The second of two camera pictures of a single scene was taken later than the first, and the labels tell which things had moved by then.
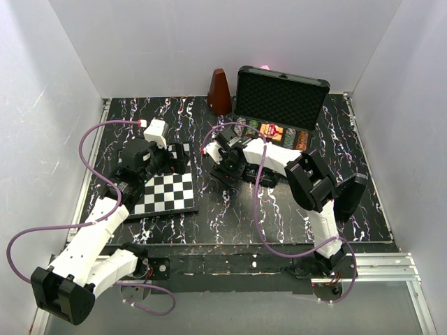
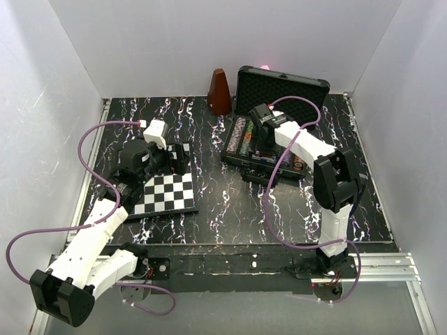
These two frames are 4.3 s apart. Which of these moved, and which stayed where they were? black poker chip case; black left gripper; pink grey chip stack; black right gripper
Moved: black right gripper
Stayed: black left gripper; pink grey chip stack; black poker chip case
